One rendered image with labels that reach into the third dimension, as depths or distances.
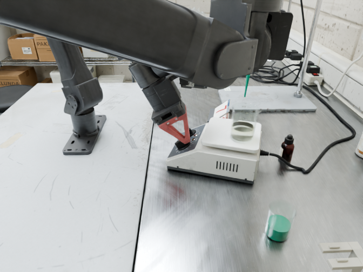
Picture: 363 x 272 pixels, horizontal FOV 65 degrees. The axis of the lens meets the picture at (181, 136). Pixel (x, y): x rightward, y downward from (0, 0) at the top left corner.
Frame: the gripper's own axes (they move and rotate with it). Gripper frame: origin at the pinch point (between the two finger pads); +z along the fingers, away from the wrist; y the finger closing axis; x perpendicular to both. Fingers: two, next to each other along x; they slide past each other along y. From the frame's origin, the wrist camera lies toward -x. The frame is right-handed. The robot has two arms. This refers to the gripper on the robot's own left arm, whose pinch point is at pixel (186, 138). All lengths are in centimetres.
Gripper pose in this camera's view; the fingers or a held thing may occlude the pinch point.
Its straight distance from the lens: 63.6
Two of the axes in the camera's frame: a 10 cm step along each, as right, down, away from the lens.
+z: 4.8, 8.1, 3.4
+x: -8.8, 4.5, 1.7
